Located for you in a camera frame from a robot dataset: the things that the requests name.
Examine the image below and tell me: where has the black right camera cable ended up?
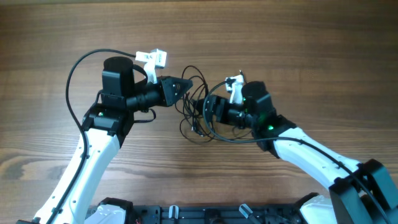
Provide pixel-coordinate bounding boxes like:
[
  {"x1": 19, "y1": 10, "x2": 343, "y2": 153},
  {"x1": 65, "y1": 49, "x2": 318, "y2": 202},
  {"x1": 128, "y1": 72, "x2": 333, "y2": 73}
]
[{"x1": 202, "y1": 79, "x2": 392, "y2": 224}]

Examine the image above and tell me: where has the black left camera cable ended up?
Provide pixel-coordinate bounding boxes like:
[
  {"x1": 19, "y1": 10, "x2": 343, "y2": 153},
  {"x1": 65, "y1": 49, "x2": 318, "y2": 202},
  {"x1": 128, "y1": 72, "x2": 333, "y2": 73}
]
[{"x1": 45, "y1": 48, "x2": 137, "y2": 224}]

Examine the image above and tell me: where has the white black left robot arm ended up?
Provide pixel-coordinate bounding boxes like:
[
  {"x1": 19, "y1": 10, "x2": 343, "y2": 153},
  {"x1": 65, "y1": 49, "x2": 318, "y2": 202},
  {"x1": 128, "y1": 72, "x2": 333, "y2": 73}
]
[{"x1": 31, "y1": 57, "x2": 193, "y2": 223}]

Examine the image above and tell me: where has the black camera cable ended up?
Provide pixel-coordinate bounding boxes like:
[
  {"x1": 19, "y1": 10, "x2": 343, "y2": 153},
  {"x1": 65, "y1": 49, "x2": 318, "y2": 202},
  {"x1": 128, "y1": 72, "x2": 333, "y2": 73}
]
[
  {"x1": 45, "y1": 48, "x2": 137, "y2": 224},
  {"x1": 202, "y1": 79, "x2": 392, "y2": 224}
]

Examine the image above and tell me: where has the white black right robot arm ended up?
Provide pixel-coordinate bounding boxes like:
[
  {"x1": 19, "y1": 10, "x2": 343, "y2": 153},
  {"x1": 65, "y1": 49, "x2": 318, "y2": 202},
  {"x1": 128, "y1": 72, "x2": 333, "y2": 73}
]
[{"x1": 197, "y1": 79, "x2": 397, "y2": 223}]

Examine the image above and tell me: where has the black USB cable bundle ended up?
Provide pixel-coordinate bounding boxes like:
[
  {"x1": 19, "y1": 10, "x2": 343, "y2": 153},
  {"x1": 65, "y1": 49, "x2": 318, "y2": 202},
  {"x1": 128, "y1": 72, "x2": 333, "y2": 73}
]
[{"x1": 174, "y1": 65, "x2": 218, "y2": 145}]

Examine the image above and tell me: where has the black base rail with clips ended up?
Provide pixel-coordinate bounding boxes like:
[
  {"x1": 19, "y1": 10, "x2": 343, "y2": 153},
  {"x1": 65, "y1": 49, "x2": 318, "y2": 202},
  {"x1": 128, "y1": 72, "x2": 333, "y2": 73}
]
[{"x1": 96, "y1": 197, "x2": 307, "y2": 224}]

